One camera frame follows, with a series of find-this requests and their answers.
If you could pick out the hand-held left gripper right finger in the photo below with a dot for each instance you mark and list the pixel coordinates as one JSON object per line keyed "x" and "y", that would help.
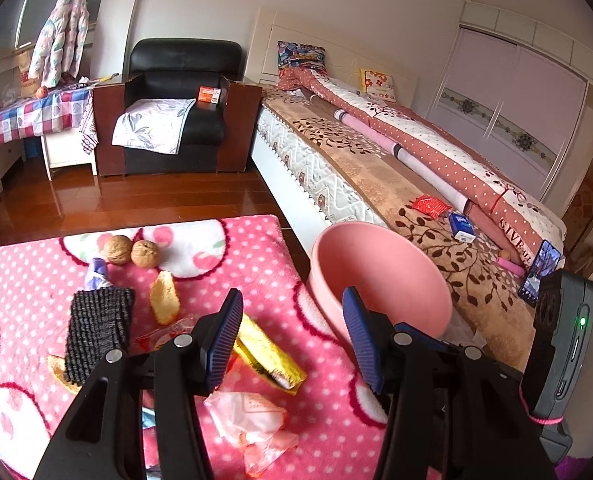
{"x": 361, "y": 340}

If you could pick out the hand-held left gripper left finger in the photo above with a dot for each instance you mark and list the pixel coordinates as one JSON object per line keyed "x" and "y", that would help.
{"x": 224, "y": 345}

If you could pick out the clear red printed wrapper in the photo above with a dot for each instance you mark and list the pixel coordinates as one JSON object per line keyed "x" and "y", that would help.
{"x": 164, "y": 335}

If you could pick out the pink plastic basin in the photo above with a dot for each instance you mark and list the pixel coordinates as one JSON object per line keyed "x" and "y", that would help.
{"x": 376, "y": 260}

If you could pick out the broad orange peel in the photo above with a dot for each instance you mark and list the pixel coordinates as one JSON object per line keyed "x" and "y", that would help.
{"x": 58, "y": 372}

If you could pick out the person's right forearm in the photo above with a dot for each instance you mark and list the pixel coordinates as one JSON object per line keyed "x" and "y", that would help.
{"x": 579, "y": 470}

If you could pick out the gold foil wrapper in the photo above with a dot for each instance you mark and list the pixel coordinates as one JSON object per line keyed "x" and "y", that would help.
{"x": 266, "y": 355}

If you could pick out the black smartphone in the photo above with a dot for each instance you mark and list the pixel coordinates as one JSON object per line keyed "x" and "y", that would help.
{"x": 539, "y": 272}

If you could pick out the pink translucent wrapper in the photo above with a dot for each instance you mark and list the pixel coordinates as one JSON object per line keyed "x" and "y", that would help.
{"x": 249, "y": 415}

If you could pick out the curled orange peel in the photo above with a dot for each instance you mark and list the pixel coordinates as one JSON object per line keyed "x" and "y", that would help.
{"x": 164, "y": 300}

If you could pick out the brown walnut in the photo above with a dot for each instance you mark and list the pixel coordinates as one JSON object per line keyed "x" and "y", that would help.
{"x": 145, "y": 254}
{"x": 117, "y": 249}

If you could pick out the black scouring pad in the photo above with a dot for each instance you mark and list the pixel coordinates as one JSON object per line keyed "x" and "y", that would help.
{"x": 99, "y": 325}

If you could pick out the rolled purple towel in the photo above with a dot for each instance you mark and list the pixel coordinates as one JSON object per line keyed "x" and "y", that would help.
{"x": 96, "y": 275}

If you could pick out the blue tissue pack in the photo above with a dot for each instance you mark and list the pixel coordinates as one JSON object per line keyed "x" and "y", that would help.
{"x": 461, "y": 227}

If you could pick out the red snack packet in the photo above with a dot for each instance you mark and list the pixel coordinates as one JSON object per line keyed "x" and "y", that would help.
{"x": 430, "y": 206}

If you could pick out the brown floral bed sheet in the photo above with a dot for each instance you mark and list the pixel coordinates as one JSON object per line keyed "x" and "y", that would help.
{"x": 356, "y": 160}

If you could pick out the white bed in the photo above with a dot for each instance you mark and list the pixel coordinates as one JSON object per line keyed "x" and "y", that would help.
{"x": 286, "y": 160}

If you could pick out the pink rolled mat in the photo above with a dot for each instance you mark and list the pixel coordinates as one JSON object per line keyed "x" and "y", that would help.
{"x": 391, "y": 145}

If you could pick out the pink polka dot blanket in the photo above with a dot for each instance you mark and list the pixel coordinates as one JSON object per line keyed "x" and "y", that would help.
{"x": 26, "y": 310}

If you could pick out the red polka dot quilt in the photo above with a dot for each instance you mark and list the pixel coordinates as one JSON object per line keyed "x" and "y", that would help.
{"x": 426, "y": 150}

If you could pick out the white floral cloth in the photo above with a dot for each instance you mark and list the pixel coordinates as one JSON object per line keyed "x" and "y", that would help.
{"x": 146, "y": 125}

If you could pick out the small orange box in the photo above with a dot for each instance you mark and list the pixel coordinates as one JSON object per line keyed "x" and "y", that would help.
{"x": 209, "y": 95}

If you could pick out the white desk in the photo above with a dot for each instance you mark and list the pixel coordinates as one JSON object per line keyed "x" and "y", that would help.
{"x": 61, "y": 152}

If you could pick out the white sliding wardrobe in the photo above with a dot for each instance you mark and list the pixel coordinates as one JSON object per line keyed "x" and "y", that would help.
{"x": 516, "y": 90}

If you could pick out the yellow floral pillow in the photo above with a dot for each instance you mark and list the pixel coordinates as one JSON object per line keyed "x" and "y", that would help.
{"x": 378, "y": 85}

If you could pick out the black leather armchair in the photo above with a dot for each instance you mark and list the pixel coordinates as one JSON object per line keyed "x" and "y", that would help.
{"x": 186, "y": 60}

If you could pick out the colourful cartoon pillow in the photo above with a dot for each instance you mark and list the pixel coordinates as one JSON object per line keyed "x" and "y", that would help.
{"x": 299, "y": 57}

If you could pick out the checkered tablecloth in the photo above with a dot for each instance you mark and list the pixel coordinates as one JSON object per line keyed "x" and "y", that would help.
{"x": 31, "y": 115}

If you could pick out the beige printed sack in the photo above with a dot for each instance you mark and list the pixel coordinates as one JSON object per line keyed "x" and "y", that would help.
{"x": 26, "y": 77}

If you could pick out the pastel padded jacket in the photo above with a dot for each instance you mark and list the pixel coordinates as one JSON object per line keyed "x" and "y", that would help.
{"x": 59, "y": 35}

